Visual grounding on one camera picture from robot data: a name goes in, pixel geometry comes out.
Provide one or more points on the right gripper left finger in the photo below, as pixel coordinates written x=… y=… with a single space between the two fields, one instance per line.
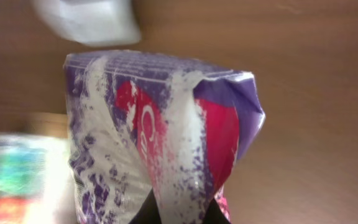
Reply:
x=148 y=213

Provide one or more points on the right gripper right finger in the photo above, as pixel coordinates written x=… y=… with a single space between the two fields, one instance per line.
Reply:
x=214 y=215

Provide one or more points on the red purple white packet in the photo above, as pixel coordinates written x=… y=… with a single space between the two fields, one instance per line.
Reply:
x=140 y=122

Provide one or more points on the teal small tissue pack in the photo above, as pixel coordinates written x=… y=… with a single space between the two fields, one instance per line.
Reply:
x=23 y=159

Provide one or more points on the white tube with brown cap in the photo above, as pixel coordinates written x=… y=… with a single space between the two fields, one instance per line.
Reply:
x=57 y=203

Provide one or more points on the orange small tissue pack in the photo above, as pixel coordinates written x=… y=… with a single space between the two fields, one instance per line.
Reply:
x=16 y=210

